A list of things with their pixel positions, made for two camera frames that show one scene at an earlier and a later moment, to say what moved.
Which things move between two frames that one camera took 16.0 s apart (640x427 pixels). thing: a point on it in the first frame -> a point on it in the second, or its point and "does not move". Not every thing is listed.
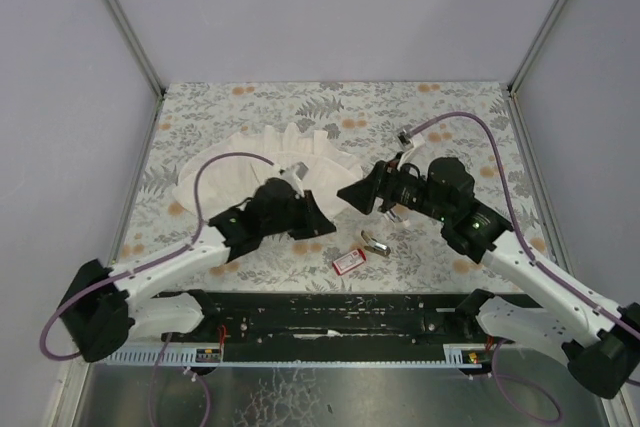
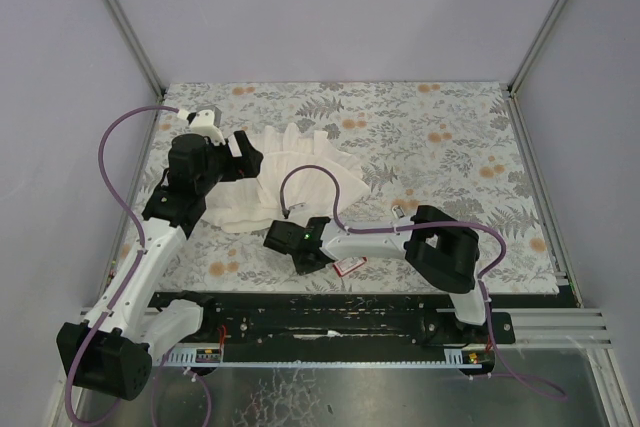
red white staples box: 349,261 does not move
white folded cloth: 221,175 does not move
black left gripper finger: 315,222 -> 247,159
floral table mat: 478,122 does not move
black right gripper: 382,188 -> 279,240
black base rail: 348,318 does not move
